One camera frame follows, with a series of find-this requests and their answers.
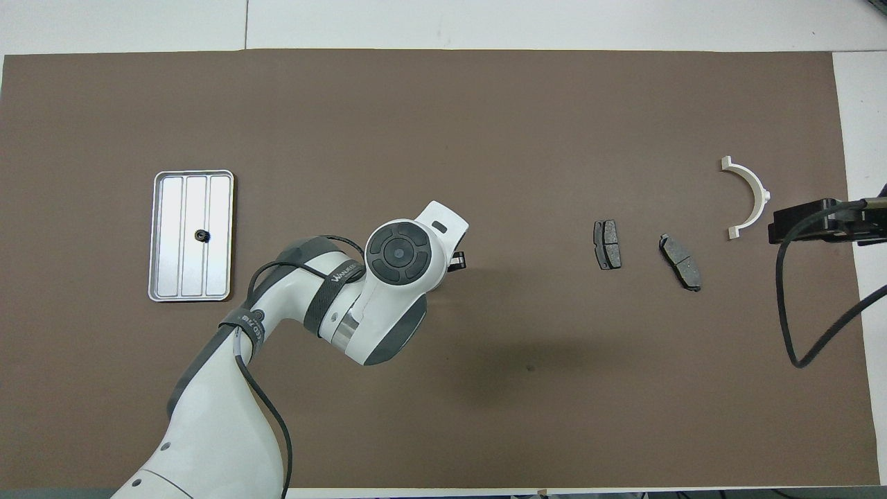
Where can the dark grey rectangular brake pad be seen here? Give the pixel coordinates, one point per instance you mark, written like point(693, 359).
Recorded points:
point(608, 242)

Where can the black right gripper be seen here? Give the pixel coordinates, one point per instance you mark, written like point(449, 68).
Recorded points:
point(818, 220)

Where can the silver metal tray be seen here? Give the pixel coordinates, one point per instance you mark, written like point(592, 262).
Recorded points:
point(170, 229)

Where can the dark grey elongated brake pad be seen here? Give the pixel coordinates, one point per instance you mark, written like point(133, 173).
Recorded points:
point(682, 263)

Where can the brown table mat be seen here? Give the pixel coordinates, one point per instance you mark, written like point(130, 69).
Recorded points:
point(554, 138)

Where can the white semicircular plastic bracket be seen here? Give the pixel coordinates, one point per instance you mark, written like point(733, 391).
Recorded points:
point(760, 205)

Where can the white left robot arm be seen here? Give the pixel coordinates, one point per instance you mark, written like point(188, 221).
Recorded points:
point(208, 430)

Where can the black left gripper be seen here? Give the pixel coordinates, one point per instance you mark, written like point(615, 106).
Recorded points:
point(463, 262)

